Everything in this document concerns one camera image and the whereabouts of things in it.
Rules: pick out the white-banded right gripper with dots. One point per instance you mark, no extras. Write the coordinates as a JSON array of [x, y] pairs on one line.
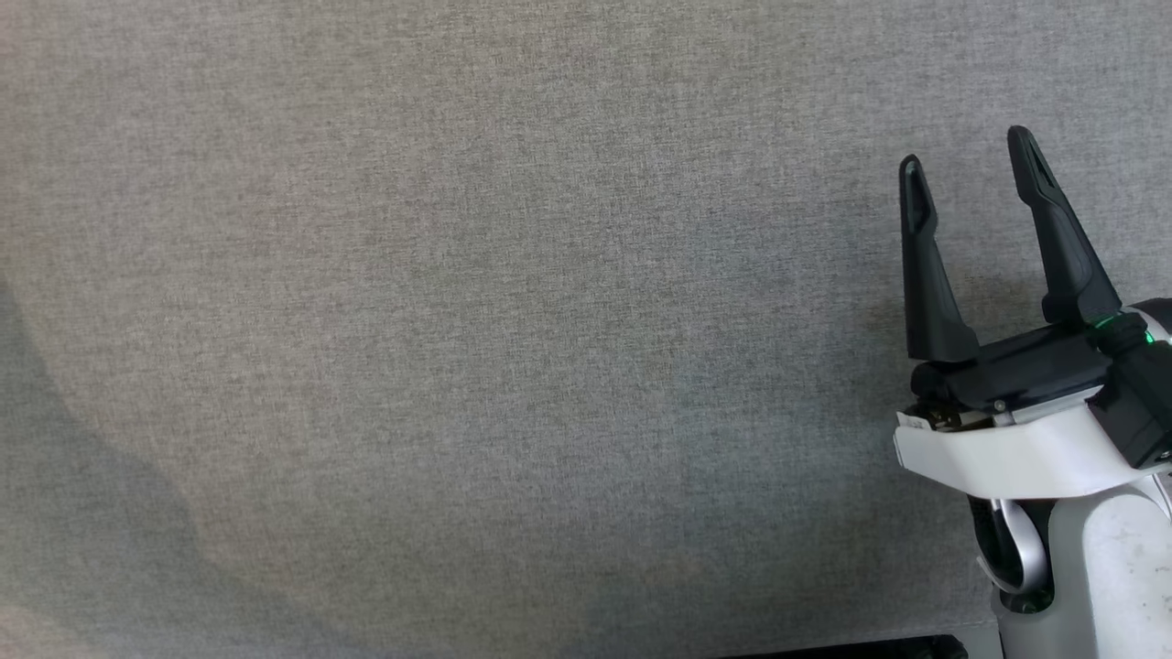
[[1016, 448]]

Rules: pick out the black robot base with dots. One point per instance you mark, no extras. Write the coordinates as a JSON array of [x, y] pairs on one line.
[[851, 648]]

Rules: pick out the grey fabric sofa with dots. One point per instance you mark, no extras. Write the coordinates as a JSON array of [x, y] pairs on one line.
[[458, 320]]

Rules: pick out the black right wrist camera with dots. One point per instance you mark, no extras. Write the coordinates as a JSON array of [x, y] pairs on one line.
[[1140, 394]]

